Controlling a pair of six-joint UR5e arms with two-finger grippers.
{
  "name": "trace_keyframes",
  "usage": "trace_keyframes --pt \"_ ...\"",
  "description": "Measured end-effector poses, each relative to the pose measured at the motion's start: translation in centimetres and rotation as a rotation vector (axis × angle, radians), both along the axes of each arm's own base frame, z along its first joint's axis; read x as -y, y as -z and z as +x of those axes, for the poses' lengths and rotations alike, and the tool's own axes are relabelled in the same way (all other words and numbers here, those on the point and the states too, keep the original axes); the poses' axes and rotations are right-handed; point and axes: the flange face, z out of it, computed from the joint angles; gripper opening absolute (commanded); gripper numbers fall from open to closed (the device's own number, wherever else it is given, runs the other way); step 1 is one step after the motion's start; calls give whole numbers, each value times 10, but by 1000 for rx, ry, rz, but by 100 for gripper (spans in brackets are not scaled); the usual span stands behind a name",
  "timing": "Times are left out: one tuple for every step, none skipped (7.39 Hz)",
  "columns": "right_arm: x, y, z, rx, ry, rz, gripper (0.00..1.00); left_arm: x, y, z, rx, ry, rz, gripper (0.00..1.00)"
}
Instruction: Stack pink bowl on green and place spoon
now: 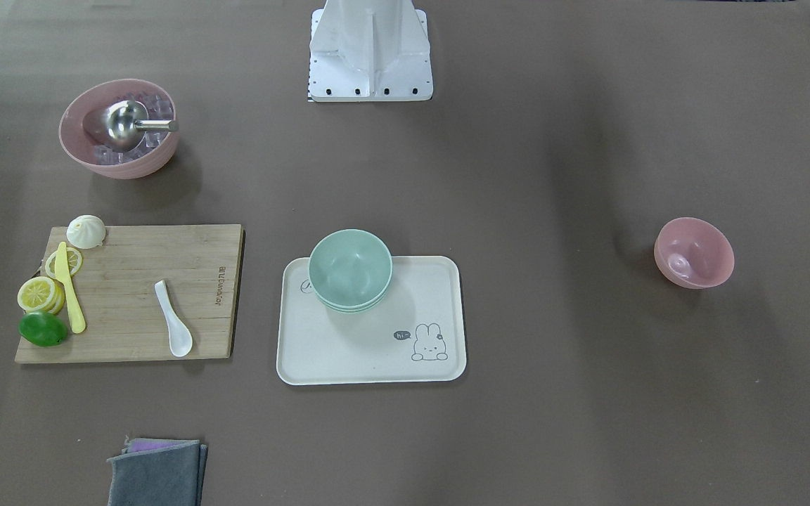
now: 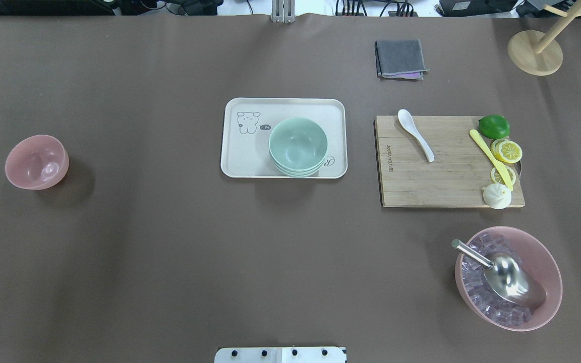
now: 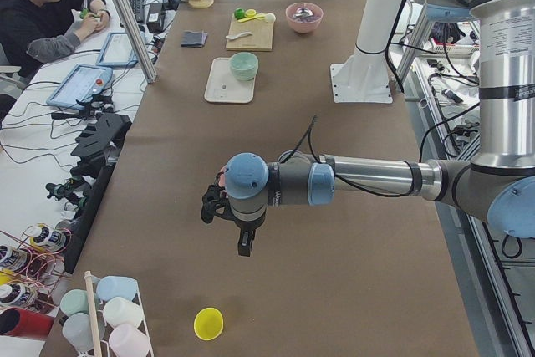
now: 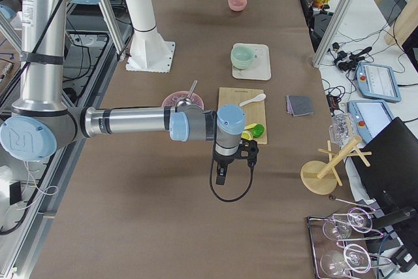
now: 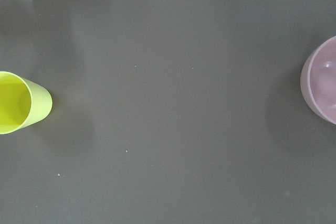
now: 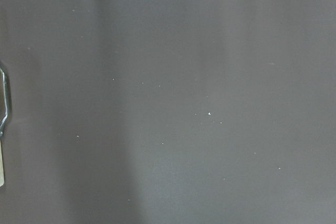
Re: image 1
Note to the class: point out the cream rabbit tray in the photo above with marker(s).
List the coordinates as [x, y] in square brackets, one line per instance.
[415, 334]

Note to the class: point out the lemon half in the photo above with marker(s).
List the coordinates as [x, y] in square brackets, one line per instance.
[41, 294]

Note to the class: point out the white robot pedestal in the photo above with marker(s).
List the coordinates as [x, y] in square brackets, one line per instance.
[369, 51]

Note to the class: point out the metal ice scoop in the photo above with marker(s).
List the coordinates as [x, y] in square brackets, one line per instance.
[123, 125]

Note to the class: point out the large pink bowl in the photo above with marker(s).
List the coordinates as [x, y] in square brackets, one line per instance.
[79, 137]

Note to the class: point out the bamboo cutting board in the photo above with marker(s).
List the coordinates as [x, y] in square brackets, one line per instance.
[200, 265]

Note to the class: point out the white ceramic spoon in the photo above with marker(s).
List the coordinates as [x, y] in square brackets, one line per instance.
[180, 340]

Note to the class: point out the lemon slice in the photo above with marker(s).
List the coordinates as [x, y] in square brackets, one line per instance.
[74, 262]

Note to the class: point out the small pink bowl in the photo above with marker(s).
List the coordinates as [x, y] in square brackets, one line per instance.
[694, 254]

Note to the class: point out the green lime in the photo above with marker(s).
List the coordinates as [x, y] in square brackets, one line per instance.
[42, 328]

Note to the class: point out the grey folded cloth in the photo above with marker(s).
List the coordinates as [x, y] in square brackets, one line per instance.
[158, 472]

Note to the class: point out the yellow plastic knife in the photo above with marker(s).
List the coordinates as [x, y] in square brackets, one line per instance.
[63, 275]

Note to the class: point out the green bowl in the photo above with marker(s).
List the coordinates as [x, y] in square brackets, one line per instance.
[350, 270]

